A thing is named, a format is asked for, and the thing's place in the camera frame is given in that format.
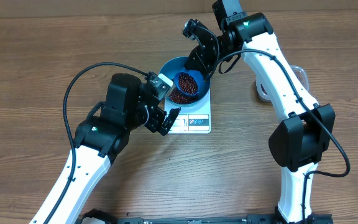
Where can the red adzuki beans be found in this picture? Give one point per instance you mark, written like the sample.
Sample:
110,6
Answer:
263,89

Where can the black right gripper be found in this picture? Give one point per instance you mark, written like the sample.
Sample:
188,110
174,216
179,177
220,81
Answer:
205,68

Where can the red beans in bowl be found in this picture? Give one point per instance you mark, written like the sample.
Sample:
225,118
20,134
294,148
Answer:
177,97

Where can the white digital kitchen scale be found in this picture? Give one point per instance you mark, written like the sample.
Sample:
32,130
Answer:
194,118

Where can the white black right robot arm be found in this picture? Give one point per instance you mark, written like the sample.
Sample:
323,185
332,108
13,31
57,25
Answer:
302,135

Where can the clear plastic food container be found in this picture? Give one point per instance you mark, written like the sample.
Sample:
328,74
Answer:
299,73

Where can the blue plastic scoop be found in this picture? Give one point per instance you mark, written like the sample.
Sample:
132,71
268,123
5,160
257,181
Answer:
196,75

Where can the teal blue bowl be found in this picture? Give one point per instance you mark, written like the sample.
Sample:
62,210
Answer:
173,66

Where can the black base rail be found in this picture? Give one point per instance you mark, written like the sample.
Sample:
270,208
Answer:
98,216

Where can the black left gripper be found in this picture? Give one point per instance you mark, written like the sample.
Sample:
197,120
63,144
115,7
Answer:
155,125

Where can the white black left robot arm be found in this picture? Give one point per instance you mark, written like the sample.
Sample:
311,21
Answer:
129,104

